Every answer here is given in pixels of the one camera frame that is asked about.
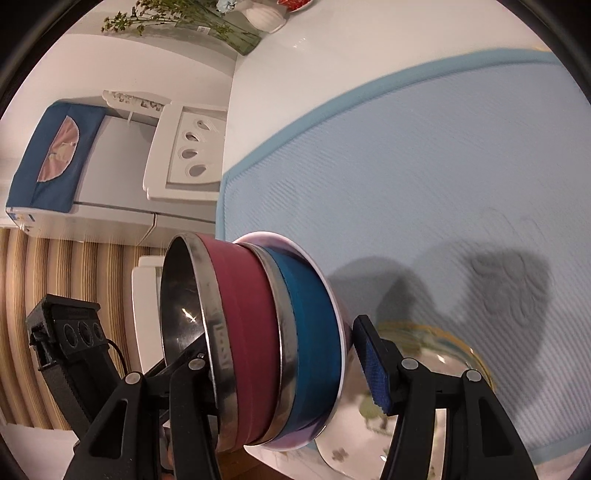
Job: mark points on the blue steel bowl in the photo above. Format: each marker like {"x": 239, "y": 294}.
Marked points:
{"x": 309, "y": 332}

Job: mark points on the white refrigerator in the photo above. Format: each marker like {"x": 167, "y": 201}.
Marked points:
{"x": 115, "y": 161}

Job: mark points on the bunch of green flowers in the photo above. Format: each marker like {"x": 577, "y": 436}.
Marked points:
{"x": 152, "y": 9}

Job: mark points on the blue cloth appliance cover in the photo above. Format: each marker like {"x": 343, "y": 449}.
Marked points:
{"x": 83, "y": 120}

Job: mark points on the light blue table mat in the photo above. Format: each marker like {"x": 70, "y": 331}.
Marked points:
{"x": 392, "y": 184}

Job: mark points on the white carved wooden trim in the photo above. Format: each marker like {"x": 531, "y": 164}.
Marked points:
{"x": 138, "y": 100}

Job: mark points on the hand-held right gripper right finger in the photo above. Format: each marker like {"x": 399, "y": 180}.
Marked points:
{"x": 374, "y": 364}

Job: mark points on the white ribbed vase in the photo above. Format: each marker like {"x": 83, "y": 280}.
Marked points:
{"x": 265, "y": 18}

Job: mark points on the white wooden chair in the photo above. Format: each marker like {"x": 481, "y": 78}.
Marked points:
{"x": 145, "y": 300}
{"x": 194, "y": 147}

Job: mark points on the red steel bowl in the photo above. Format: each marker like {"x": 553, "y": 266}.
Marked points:
{"x": 244, "y": 323}

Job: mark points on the round blue floral plate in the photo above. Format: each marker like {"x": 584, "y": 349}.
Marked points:
{"x": 438, "y": 344}

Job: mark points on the hexagonal forest print plate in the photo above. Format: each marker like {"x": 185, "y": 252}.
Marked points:
{"x": 341, "y": 454}

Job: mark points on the red teacup with saucer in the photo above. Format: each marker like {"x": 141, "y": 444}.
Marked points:
{"x": 295, "y": 3}

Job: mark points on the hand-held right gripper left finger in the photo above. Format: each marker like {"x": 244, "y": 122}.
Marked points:
{"x": 189, "y": 383}

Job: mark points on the pink cartoon bowl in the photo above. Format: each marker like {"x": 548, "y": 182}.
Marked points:
{"x": 300, "y": 438}

